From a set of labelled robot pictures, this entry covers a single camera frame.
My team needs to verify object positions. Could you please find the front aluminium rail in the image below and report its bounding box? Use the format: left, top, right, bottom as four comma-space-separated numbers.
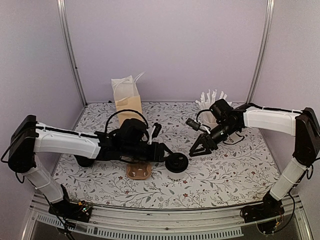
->
22, 194, 313, 240

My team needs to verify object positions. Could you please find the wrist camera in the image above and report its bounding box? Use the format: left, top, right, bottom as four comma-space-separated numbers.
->
185, 118, 211, 133
147, 122, 162, 145

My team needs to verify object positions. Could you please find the brown cardboard cup carrier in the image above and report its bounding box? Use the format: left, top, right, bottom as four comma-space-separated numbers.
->
126, 162, 152, 181

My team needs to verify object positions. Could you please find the white paper coffee cup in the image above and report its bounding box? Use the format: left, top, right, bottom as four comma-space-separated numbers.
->
167, 171, 187, 182

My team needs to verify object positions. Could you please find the aluminium frame post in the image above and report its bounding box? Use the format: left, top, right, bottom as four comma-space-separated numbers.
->
245, 0, 275, 104
57, 0, 88, 107

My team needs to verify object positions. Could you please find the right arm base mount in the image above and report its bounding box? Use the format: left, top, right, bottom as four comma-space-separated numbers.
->
240, 192, 285, 235

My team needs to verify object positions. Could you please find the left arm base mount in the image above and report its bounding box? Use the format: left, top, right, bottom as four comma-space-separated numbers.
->
48, 184, 92, 223

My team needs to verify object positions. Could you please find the black cup lid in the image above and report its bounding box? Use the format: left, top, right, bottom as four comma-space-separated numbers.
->
165, 153, 189, 173

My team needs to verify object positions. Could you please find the stack of white paper cups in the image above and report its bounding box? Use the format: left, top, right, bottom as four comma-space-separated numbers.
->
225, 131, 245, 145

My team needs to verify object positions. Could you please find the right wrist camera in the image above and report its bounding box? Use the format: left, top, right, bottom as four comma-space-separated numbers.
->
185, 118, 211, 133

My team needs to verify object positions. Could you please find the right aluminium frame post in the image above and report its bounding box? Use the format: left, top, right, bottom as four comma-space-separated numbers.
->
245, 0, 275, 104

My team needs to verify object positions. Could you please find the floral table mat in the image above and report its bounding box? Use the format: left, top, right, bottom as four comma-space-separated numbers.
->
53, 102, 280, 209

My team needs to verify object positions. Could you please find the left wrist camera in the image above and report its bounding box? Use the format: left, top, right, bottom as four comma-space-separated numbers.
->
147, 122, 162, 145

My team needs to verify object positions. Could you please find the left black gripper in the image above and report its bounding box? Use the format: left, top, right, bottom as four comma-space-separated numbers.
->
122, 142, 175, 164

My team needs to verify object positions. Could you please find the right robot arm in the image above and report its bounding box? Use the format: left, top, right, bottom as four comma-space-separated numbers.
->
189, 99, 320, 218

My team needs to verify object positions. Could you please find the bundle of wrapped straws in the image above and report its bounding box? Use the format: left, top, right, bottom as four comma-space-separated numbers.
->
195, 89, 228, 110

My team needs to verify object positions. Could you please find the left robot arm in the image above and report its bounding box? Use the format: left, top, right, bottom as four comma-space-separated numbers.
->
3, 115, 188, 217

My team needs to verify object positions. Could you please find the cup holding straws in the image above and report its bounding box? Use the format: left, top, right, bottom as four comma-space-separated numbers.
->
203, 118, 217, 126

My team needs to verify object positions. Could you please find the brown paper bag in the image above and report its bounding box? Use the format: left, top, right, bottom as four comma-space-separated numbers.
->
111, 71, 145, 114

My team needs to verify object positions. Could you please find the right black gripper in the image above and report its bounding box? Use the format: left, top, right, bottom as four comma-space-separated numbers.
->
189, 121, 239, 158

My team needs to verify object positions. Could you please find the left aluminium frame post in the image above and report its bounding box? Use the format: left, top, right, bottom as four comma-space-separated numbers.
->
57, 0, 88, 107

